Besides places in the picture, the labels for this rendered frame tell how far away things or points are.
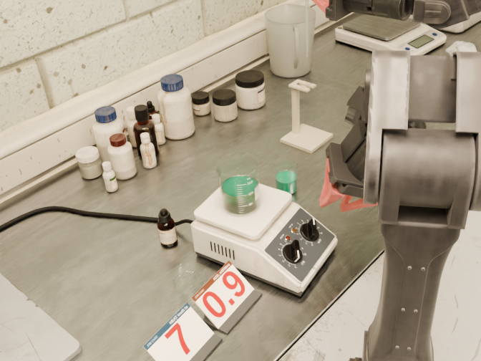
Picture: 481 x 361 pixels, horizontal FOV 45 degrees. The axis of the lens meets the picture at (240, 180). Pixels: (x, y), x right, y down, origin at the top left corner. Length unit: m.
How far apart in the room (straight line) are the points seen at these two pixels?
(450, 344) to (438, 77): 0.45
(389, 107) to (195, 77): 0.99
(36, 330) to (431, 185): 0.63
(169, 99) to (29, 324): 0.55
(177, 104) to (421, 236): 0.82
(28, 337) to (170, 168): 0.45
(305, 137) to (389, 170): 0.79
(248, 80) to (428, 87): 0.86
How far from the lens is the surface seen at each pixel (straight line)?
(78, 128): 1.24
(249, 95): 1.34
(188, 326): 0.83
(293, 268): 0.87
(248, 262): 0.89
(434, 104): 0.51
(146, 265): 0.97
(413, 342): 0.58
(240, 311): 0.87
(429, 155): 0.45
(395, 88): 0.47
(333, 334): 0.85
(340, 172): 0.79
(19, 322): 0.93
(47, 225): 1.11
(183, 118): 1.25
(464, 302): 0.92
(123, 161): 1.15
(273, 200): 0.92
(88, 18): 1.25
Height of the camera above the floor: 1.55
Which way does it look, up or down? 35 degrees down
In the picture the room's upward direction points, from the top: 4 degrees counter-clockwise
